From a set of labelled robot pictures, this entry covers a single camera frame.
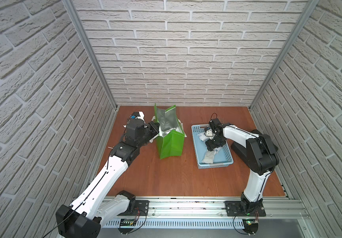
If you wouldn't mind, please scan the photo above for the white ice pack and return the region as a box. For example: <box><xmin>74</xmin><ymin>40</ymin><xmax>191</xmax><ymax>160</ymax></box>
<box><xmin>198</xmin><ymin>132</ymin><xmax>211</xmax><ymax>142</ymax></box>
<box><xmin>202</xmin><ymin>150</ymin><xmax>218</xmax><ymax>164</ymax></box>

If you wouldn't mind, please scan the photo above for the green insulated delivery bag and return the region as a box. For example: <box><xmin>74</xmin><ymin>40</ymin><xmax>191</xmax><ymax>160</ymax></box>
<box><xmin>153</xmin><ymin>104</ymin><xmax>187</xmax><ymax>160</ymax></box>

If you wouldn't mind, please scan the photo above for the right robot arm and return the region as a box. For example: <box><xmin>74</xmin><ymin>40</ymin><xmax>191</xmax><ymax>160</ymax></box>
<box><xmin>205</xmin><ymin>118</ymin><xmax>279</xmax><ymax>217</ymax></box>

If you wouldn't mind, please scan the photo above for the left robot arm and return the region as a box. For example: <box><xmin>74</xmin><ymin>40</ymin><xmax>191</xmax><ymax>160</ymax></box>
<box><xmin>56</xmin><ymin>114</ymin><xmax>160</xmax><ymax>238</ymax></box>

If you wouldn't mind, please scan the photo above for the light blue plastic basket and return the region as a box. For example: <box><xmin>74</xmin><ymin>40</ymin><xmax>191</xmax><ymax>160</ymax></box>
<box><xmin>191</xmin><ymin>124</ymin><xmax>234</xmax><ymax>169</ymax></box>

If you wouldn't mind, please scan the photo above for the right controller board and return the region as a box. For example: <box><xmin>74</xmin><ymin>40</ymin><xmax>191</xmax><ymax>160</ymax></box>
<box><xmin>242</xmin><ymin>220</ymin><xmax>259</xmax><ymax>235</ymax></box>

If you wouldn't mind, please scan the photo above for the controller board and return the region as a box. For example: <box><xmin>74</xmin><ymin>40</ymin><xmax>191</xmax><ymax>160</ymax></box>
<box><xmin>118</xmin><ymin>218</ymin><xmax>137</xmax><ymax>235</ymax></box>
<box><xmin>242</xmin><ymin>220</ymin><xmax>259</xmax><ymax>235</ymax></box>

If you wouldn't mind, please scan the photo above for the left controller board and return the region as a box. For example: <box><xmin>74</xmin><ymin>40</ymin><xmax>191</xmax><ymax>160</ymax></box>
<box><xmin>118</xmin><ymin>218</ymin><xmax>137</xmax><ymax>235</ymax></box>

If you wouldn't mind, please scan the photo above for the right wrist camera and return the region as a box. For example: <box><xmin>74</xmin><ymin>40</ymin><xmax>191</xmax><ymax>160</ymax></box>
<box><xmin>204</xmin><ymin>127</ymin><xmax>215</xmax><ymax>137</ymax></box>

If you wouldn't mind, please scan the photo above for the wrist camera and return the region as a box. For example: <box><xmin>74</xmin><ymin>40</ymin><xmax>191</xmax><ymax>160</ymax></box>
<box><xmin>129</xmin><ymin>111</ymin><xmax>145</xmax><ymax>121</ymax></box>
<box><xmin>204</xmin><ymin>127</ymin><xmax>215</xmax><ymax>137</ymax></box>

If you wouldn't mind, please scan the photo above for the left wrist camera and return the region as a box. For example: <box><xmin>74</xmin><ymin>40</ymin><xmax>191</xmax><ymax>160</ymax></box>
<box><xmin>129</xmin><ymin>111</ymin><xmax>145</xmax><ymax>121</ymax></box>

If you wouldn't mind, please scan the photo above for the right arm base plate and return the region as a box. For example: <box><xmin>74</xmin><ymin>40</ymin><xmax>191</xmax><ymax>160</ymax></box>
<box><xmin>224</xmin><ymin>199</ymin><xmax>266</xmax><ymax>217</ymax></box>

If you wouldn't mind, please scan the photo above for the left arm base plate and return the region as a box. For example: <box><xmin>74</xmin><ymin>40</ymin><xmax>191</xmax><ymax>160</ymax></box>
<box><xmin>119</xmin><ymin>200</ymin><xmax>150</xmax><ymax>216</ymax></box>

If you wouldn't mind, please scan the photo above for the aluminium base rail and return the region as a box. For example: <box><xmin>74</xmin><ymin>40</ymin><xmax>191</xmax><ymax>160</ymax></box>
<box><xmin>105</xmin><ymin>196</ymin><xmax>310</xmax><ymax>231</ymax></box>

